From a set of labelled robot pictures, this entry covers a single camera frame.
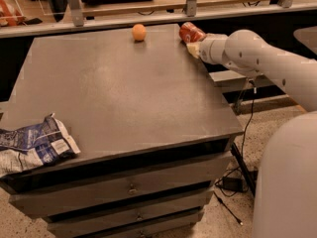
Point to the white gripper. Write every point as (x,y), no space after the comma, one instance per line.
(206,52)

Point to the crushed red coke can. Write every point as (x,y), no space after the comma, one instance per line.
(189,33)

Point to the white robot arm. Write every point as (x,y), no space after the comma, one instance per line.
(286,192)

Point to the orange fruit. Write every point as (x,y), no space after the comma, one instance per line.
(139,32)

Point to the grey drawer cabinet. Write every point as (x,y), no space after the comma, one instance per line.
(144,113)

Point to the grey metal railing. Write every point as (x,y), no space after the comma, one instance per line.
(81,17)

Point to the black power adapter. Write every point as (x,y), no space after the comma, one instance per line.
(233,184)

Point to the black metal stand leg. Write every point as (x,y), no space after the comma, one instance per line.
(250,176)

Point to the top drawer knob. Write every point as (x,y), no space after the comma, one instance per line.
(132,190)

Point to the drawer knob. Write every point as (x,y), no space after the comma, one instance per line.
(139,217)
(132,190)

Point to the middle drawer knob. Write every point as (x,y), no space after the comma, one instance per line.
(139,217)

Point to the orange object behind railing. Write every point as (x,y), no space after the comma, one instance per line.
(9,15)

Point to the blue white chip bag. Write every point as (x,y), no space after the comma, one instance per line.
(34,146)

